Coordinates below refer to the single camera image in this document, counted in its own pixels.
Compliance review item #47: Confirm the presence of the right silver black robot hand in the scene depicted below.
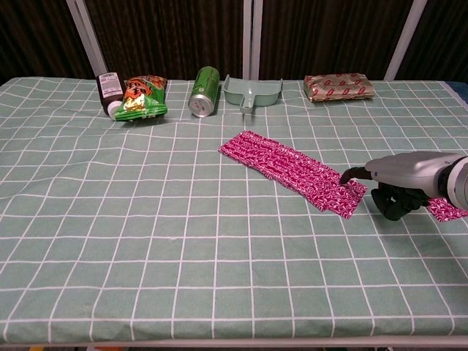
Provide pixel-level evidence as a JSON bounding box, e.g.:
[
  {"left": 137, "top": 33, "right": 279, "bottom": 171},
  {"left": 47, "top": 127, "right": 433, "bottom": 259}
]
[{"left": 339, "top": 151, "right": 448, "bottom": 222}]

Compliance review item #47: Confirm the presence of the pink patterned cloth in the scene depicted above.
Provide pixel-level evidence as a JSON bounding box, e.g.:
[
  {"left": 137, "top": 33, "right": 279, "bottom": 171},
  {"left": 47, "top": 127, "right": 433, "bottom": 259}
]
[{"left": 218, "top": 130, "right": 368, "bottom": 220}]

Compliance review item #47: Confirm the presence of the gold red wrapped packet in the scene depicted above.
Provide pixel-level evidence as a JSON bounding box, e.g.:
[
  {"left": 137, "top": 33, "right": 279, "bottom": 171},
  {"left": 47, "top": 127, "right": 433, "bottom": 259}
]
[{"left": 303, "top": 72, "right": 376, "bottom": 104}]

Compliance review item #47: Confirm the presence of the pale green plastic dustpan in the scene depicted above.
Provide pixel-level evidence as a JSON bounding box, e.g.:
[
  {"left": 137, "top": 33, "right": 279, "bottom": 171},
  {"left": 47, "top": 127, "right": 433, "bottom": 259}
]
[{"left": 223, "top": 74, "right": 284, "bottom": 114}]

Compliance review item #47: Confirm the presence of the green drink can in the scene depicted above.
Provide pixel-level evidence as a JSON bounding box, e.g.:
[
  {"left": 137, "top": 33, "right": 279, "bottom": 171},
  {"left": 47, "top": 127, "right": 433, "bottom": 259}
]
[{"left": 187, "top": 66, "right": 221, "bottom": 118}]

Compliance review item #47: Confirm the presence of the green white checked tablecloth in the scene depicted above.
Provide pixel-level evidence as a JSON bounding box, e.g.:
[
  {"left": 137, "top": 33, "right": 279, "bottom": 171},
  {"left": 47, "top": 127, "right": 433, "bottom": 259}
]
[{"left": 0, "top": 76, "right": 468, "bottom": 344}]

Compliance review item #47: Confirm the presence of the green orange snack bag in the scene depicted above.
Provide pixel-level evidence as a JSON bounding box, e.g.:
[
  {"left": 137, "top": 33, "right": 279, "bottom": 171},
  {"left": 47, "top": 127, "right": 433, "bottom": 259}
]
[{"left": 113, "top": 75, "right": 169, "bottom": 122}]

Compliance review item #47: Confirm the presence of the dark brown curtain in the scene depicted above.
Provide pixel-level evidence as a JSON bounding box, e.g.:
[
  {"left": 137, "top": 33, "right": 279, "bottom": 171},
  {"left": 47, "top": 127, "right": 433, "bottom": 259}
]
[{"left": 0, "top": 0, "right": 468, "bottom": 86}]

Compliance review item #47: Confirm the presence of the brown bottle white label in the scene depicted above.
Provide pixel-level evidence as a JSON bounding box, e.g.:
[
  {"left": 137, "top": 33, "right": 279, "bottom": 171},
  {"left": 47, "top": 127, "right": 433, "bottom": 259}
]
[{"left": 96, "top": 71, "right": 123, "bottom": 118}]

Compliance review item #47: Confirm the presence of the slanted white frame post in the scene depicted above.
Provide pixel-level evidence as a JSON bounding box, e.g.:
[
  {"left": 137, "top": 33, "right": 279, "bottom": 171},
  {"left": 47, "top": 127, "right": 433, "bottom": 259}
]
[
  {"left": 383, "top": 0, "right": 429, "bottom": 82},
  {"left": 65, "top": 0, "right": 108, "bottom": 80}
]

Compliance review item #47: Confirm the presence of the upright white frame post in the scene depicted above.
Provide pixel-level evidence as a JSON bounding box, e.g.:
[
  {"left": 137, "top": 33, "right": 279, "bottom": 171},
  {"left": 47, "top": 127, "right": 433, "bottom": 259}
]
[{"left": 242, "top": 0, "right": 264, "bottom": 80}]

